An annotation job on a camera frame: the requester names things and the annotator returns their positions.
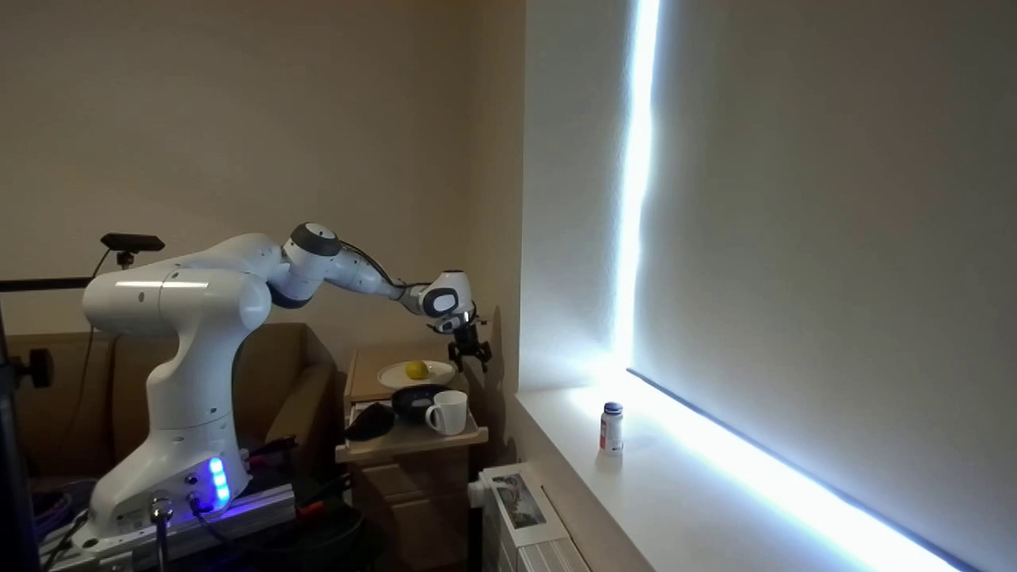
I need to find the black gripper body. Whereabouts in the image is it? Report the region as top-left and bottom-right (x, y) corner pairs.
(448, 321), (494, 358)

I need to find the white round plate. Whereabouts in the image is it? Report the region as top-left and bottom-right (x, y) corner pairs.
(375, 356), (461, 394)

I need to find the white ceramic mug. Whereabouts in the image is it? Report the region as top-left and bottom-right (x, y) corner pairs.
(422, 387), (470, 438)

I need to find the black bowl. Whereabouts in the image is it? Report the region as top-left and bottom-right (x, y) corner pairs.
(388, 383), (453, 427)

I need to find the small wooden side table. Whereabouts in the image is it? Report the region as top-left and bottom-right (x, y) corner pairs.
(333, 345), (494, 572)

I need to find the black rounded object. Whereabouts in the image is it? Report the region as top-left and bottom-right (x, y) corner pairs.
(342, 399), (398, 446)

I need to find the small white bottle dark cap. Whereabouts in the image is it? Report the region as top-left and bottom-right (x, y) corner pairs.
(598, 399), (627, 456)

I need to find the white radiator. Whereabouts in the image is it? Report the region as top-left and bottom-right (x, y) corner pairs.
(468, 462), (598, 572)

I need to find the large brown cardboard box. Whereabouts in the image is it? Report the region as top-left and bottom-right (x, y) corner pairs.
(0, 321), (342, 483)

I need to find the wide grey window blind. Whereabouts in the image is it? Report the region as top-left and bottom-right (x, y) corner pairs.
(627, 0), (1017, 572)

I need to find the black horizontal pole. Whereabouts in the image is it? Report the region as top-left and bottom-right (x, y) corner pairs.
(0, 277), (99, 294)

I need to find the aluminium robot base mount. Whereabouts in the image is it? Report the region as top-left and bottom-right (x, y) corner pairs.
(40, 477), (301, 572)

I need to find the black camera on stand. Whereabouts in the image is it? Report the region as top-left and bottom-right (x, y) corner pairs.
(99, 230), (170, 270)

